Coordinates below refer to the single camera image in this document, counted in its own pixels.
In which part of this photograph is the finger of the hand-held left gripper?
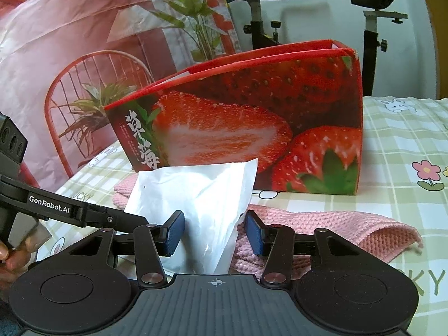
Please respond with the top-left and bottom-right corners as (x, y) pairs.
(84, 205), (152, 234)

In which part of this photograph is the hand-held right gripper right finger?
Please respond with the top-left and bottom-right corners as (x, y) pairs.
(245, 211), (354, 286)

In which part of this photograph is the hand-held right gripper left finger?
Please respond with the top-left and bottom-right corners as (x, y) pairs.
(66, 211), (185, 288)

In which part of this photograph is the pink knitted cloth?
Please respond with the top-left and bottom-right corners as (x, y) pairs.
(113, 175), (424, 278)

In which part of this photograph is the red strawberry print box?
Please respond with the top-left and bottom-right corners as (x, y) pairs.
(104, 39), (365, 197)

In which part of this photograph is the person's left hand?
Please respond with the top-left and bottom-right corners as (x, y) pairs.
(0, 237), (39, 289)

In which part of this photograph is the green checked tablecloth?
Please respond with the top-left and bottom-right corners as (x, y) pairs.
(35, 94), (448, 336)

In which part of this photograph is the black exercise bike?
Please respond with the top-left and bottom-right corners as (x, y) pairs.
(215, 0), (409, 97)

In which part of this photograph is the wooden door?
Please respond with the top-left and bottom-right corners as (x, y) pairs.
(420, 0), (448, 99)

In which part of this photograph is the wall poster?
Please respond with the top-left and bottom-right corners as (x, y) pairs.
(0, 0), (246, 191)

